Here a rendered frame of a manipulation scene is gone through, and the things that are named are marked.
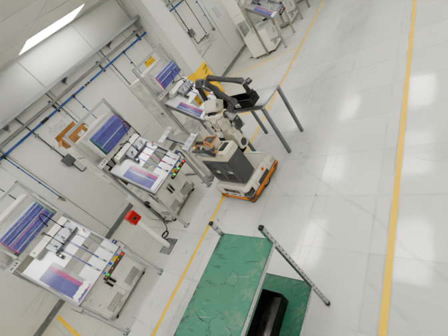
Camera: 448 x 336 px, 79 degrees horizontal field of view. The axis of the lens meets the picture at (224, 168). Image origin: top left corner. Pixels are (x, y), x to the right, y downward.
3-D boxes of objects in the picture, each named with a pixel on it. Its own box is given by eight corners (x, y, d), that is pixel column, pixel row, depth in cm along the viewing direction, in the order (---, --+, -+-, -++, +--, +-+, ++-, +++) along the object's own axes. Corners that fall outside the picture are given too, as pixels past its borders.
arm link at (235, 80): (205, 82, 312) (207, 79, 301) (205, 77, 312) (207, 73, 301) (241, 85, 322) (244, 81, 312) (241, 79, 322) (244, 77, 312)
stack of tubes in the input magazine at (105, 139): (130, 128, 385) (115, 113, 372) (107, 154, 359) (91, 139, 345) (126, 129, 394) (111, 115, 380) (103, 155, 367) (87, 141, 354)
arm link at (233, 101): (201, 85, 310) (202, 83, 300) (207, 76, 312) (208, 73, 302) (233, 107, 320) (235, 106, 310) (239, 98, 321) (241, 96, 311)
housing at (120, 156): (141, 141, 405) (139, 135, 393) (121, 165, 379) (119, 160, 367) (136, 139, 406) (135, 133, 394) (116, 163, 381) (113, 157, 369)
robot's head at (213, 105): (214, 111, 313) (213, 98, 311) (203, 113, 329) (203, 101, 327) (224, 111, 322) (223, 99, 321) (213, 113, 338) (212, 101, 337)
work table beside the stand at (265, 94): (290, 153, 369) (262, 107, 328) (253, 153, 422) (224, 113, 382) (304, 130, 387) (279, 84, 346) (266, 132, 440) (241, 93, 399)
